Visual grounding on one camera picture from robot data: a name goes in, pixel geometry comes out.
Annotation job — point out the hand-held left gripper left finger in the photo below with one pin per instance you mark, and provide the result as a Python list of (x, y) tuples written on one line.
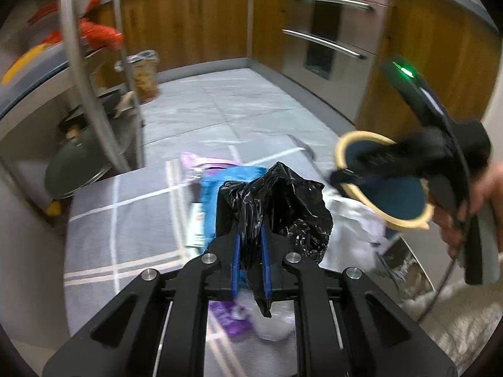
[(235, 261)]

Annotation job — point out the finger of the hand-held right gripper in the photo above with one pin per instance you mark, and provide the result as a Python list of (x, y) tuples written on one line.
[(385, 161)]

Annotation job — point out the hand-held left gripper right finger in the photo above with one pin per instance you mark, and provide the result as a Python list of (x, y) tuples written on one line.
[(266, 261)]

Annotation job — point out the yellow-rimmed teal bin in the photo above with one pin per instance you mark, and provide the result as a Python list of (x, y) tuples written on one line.
[(397, 200)]

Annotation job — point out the black plastic bag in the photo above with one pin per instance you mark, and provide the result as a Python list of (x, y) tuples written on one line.
[(283, 204)]

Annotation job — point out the blue paper sheet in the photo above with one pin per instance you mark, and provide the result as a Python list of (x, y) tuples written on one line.
[(210, 196)]

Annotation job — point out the person's right hand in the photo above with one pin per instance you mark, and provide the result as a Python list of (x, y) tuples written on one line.
[(489, 188)]

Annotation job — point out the white leaflet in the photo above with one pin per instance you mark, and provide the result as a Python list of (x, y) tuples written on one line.
[(195, 224)]

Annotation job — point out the small purple wrapper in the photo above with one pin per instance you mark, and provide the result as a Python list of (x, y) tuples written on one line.
[(226, 320)]

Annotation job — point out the silvery crinkled plastic packet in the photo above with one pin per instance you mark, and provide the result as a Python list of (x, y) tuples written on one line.
[(277, 322)]

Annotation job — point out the crumpled white paper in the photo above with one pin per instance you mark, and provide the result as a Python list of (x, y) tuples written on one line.
[(353, 231)]

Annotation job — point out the purple plastic packet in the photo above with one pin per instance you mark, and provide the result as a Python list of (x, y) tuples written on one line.
[(204, 165)]

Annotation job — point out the dark printed foil packet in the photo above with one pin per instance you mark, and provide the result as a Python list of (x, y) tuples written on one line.
[(404, 267)]

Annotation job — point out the wooden kitchen cabinet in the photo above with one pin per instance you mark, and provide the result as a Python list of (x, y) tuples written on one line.
[(432, 47), (188, 27)]

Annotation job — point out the stainless steel oven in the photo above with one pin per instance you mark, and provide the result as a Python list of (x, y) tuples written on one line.
[(338, 27)]

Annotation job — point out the white shaggy rug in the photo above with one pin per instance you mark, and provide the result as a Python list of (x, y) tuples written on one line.
[(463, 322)]

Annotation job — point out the round pan lid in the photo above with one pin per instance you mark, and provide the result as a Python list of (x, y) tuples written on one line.
[(74, 169)]

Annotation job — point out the small yellow item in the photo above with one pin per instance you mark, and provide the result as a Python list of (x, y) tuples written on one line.
[(54, 207)]

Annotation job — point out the steel shelf rack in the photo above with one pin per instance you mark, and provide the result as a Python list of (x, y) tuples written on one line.
[(78, 66)]

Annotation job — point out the orange plastic bag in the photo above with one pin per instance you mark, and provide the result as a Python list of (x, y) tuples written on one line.
[(102, 35)]

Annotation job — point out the yellow plastic lid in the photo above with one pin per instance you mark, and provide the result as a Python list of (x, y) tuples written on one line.
[(23, 65)]

